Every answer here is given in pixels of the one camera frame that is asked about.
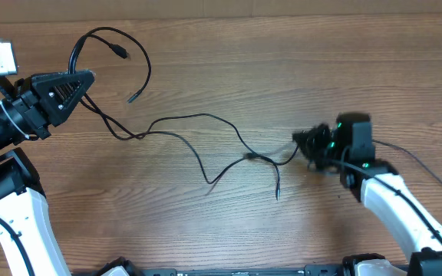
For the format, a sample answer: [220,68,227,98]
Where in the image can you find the thin black cable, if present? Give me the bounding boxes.
[120,113,442,202]

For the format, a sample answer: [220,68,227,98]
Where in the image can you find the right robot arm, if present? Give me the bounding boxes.
[292,113,442,275]

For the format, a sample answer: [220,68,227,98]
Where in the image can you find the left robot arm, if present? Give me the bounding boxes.
[0,70,94,275]

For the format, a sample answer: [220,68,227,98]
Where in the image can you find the left camera black cable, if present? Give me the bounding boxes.
[0,45,36,276]

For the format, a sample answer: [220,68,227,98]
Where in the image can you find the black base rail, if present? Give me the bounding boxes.
[97,252,410,276]

